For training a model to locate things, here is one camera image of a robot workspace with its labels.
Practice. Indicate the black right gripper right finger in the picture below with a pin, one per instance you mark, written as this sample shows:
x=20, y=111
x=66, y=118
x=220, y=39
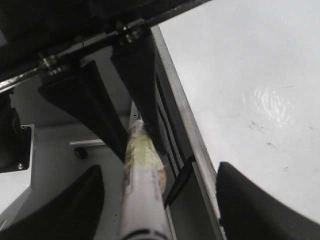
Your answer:
x=135, y=65

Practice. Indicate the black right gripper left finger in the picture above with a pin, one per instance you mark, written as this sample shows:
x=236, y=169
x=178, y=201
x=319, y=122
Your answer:
x=81, y=93

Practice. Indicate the white black-tipped whiteboard marker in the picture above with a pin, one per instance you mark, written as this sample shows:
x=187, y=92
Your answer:
x=143, y=216

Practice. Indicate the white horizontal rail bar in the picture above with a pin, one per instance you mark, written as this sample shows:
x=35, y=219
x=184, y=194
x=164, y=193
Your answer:
x=86, y=143

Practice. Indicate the white whiteboard with metal frame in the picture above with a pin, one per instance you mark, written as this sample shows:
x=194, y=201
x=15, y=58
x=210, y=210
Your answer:
x=246, y=77

